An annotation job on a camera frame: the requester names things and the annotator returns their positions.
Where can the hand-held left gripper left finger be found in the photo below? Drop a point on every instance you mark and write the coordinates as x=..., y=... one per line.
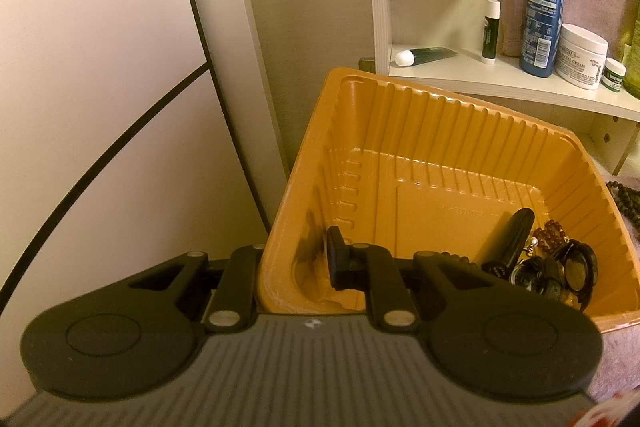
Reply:
x=240, y=279

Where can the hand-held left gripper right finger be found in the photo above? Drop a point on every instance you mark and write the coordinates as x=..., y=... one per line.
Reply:
x=335, y=259

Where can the orange ribbed plastic tray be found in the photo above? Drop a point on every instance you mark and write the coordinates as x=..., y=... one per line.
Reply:
x=425, y=157

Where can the black oblong case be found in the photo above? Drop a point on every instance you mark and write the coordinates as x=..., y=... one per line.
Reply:
x=512, y=239

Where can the black round compact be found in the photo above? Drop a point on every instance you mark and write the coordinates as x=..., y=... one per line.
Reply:
x=577, y=269

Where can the small dark object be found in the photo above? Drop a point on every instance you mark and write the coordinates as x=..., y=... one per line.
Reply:
x=367, y=64

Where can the dark green tube white cap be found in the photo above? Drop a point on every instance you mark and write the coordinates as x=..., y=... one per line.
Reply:
x=432, y=55

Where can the white panel with black trim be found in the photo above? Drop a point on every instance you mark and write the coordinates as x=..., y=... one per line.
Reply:
x=90, y=57

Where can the white and green lip balm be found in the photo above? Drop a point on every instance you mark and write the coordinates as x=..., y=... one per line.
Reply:
x=491, y=37

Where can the blue spray bottle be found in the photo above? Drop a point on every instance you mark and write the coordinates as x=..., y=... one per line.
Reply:
x=541, y=22

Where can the large white cream jar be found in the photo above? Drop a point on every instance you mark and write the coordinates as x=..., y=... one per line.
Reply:
x=580, y=57

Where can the small white green-label jar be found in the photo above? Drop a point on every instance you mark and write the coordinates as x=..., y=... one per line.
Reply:
x=614, y=77

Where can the green translucent bottle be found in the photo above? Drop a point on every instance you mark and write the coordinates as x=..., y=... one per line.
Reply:
x=632, y=57

